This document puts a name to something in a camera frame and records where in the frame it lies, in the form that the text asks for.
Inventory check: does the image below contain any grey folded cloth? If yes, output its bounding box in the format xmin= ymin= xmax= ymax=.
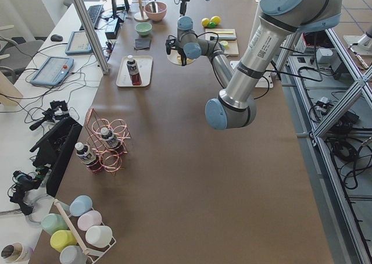
xmin=134 ymin=38 xmax=151 ymax=50

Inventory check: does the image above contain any black computer mouse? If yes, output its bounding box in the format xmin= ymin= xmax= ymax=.
xmin=50 ymin=34 xmax=63 ymax=42

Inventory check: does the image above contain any blue teach pendant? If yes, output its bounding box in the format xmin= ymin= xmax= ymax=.
xmin=65 ymin=31 xmax=92 ymax=55
xmin=30 ymin=56 xmax=74 ymax=87

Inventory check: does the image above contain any bottle in rack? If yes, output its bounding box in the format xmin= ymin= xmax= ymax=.
xmin=100 ymin=127 xmax=124 ymax=155
xmin=75 ymin=142 xmax=103 ymax=173

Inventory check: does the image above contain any green cup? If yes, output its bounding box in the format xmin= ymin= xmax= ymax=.
xmin=41 ymin=213 xmax=68 ymax=236

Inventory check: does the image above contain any yellow lemon upper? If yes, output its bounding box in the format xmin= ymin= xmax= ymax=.
xmin=201 ymin=18 xmax=210 ymax=27

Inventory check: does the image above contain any yellow lemon lower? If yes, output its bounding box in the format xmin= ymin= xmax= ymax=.
xmin=210 ymin=16 xmax=221 ymax=25

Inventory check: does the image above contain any blue cup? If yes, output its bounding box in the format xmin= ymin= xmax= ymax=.
xmin=69 ymin=195 xmax=92 ymax=217

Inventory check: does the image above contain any white cup rack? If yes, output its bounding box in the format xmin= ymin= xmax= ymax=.
xmin=53 ymin=199 xmax=117 ymax=263

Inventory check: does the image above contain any dark drink bottle on tray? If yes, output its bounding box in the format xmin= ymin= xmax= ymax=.
xmin=127 ymin=55 xmax=142 ymax=86

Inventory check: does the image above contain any wooden cutting board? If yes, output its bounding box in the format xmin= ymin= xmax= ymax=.
xmin=205 ymin=28 xmax=239 ymax=56

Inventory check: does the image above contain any blue teach pendant far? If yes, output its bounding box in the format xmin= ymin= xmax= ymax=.
xmin=65 ymin=31 xmax=92 ymax=55

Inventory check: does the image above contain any grey cup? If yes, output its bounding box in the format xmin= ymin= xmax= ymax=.
xmin=59 ymin=245 xmax=87 ymax=264

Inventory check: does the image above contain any yellow plastic knife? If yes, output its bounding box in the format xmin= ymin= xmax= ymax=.
xmin=205 ymin=29 xmax=235 ymax=34

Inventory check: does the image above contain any pink bowl with ice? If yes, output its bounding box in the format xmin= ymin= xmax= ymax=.
xmin=144 ymin=1 xmax=167 ymax=22

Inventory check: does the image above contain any copper wire bottle rack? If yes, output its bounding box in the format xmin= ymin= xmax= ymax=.
xmin=84 ymin=108 xmax=131 ymax=175

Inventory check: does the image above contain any half lemon slice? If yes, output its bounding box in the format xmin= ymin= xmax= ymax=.
xmin=220 ymin=41 xmax=228 ymax=49

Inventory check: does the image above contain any green bowl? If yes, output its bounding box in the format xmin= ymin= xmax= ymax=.
xmin=135 ymin=22 xmax=152 ymax=36

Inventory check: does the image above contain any steel cylinder grinder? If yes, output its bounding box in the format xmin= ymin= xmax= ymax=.
xmin=209 ymin=36 xmax=237 ymax=41

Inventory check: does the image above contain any white cup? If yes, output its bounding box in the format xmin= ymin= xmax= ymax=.
xmin=85 ymin=225 xmax=113 ymax=248

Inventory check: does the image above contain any wooden glass stand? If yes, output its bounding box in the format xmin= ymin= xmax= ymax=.
xmin=133 ymin=0 xmax=149 ymax=22

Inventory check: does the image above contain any pink cup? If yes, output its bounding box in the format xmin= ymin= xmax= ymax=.
xmin=77 ymin=210 xmax=102 ymax=231

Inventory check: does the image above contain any black keyboard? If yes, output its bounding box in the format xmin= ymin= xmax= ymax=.
xmin=87 ymin=4 xmax=103 ymax=30

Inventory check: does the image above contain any blue teach pendant near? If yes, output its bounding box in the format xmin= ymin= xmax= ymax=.
xmin=30 ymin=56 xmax=74 ymax=87

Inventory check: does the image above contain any yellow lemon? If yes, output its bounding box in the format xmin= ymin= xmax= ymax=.
xmin=201 ymin=18 xmax=210 ymax=27
xmin=210 ymin=16 xmax=221 ymax=25

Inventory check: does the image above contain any yellow cup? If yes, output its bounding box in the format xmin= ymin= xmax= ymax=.
xmin=49 ymin=230 xmax=77 ymax=252

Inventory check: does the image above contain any cream rabbit tray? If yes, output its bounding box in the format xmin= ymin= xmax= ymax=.
xmin=116 ymin=56 xmax=153 ymax=87

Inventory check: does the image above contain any white round plate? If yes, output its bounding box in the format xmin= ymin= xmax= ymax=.
xmin=167 ymin=49 xmax=182 ymax=66

